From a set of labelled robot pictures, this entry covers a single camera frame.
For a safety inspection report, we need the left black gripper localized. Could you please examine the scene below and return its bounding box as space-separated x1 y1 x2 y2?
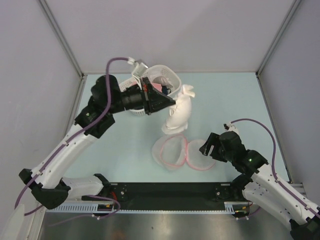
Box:
106 77 175 115

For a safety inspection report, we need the pink bra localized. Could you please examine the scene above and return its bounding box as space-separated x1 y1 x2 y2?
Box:
130 80 162 92

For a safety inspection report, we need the white bra from bag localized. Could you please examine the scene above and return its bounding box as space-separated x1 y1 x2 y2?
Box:
161 84 196 135

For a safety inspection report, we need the pink mesh laundry bag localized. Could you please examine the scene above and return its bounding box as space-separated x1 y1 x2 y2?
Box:
151 133 217 171

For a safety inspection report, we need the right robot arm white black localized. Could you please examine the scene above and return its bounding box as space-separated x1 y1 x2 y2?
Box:
199 131 320 240

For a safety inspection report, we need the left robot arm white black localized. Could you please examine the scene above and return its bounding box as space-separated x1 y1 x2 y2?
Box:
19 74 176 210

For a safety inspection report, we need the dark blue bra in basket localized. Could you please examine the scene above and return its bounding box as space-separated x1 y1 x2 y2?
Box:
161 85 172 95

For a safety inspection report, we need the white bra in basket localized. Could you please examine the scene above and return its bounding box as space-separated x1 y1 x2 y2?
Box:
147 71 173 88

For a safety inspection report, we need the white plastic perforated basket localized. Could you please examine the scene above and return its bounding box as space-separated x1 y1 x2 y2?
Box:
119 64 182 117

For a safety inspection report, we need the white object bottom left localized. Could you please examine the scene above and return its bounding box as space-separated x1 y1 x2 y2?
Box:
0 204 25 240

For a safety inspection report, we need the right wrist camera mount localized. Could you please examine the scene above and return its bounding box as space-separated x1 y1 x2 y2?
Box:
223 122 240 135

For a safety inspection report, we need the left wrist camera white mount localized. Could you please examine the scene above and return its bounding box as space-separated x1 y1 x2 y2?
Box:
127 57 149 87

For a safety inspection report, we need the white cable duct strip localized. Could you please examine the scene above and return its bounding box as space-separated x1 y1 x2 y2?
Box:
47 202 249 215

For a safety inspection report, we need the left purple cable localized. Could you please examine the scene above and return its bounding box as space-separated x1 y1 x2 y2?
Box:
14 57 133 216

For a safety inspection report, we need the purple cable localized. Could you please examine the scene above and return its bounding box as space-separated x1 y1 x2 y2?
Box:
229 118 320 216
14 57 133 216

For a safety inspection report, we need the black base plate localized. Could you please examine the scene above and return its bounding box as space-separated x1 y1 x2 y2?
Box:
82 174 261 212

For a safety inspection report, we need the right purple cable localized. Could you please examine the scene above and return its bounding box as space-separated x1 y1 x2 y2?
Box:
229 118 320 216

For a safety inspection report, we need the left aluminium corner post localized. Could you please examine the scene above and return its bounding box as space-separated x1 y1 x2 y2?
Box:
36 0 84 79

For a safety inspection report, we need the aluminium corner post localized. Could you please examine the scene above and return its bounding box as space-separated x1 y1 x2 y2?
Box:
255 0 304 78
36 0 84 79

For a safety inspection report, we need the right aluminium corner post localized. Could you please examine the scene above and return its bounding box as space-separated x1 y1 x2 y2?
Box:
255 0 304 78

